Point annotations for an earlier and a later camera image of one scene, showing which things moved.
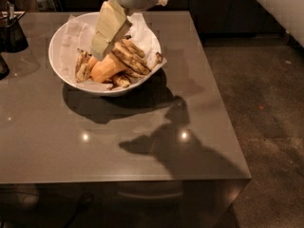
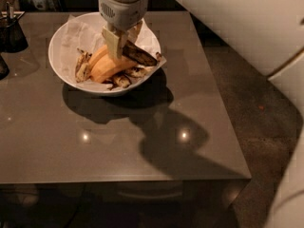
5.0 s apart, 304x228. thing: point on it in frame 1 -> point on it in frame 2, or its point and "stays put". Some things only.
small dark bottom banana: (120, 80) stays put
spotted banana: (128, 42) -> (136, 71)
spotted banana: (83, 72) stays put
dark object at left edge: (5, 70) stays put
